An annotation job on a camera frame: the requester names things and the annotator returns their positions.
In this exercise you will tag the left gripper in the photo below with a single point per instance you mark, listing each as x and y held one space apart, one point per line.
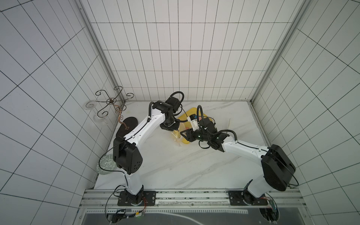
175 127

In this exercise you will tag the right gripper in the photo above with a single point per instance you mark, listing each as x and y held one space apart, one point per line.
190 135

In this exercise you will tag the clear resealable zip bag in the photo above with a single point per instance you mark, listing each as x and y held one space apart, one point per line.
179 139

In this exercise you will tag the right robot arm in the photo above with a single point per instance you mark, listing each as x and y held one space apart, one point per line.
277 168

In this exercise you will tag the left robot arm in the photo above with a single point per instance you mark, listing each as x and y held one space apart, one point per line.
126 150

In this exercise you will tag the yellow plastic tray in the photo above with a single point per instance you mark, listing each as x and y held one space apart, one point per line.
199 113

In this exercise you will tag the dark oval rack base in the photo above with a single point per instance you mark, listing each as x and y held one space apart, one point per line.
128 125

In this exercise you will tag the metal scroll cup rack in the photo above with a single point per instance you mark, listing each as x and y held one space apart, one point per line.
118 105

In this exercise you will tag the clear glass cup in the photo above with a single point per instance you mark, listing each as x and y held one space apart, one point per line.
106 165

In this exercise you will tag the clear glass on rack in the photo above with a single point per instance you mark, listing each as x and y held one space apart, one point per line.
89 105

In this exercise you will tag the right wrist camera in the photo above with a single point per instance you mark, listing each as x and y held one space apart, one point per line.
194 122

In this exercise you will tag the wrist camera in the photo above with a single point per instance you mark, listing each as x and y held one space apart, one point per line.
194 122
174 101

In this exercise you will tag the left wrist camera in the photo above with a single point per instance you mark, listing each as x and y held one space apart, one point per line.
174 101

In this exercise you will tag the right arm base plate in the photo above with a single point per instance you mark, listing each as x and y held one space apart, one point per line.
244 198

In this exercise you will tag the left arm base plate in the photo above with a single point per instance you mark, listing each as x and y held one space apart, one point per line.
142 198

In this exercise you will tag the aluminium mounting rail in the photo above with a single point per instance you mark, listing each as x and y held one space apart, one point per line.
189 199

